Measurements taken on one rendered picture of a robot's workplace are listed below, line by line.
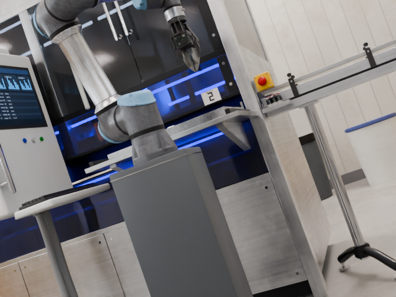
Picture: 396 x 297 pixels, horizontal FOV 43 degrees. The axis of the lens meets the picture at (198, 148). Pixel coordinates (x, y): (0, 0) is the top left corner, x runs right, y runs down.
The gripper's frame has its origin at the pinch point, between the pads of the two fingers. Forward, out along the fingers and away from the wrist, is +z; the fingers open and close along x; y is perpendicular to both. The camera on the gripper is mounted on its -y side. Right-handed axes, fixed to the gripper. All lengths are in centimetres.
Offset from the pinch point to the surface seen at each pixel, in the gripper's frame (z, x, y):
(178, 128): 19.6, -14.5, 1.8
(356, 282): 110, 25, -44
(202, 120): 20.2, -4.0, 2.0
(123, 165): 25, -47, -8
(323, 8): -92, 57, -426
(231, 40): -12.7, 11.1, -35.7
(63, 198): 31, -67, 13
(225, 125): 24.9, 2.6, -3.9
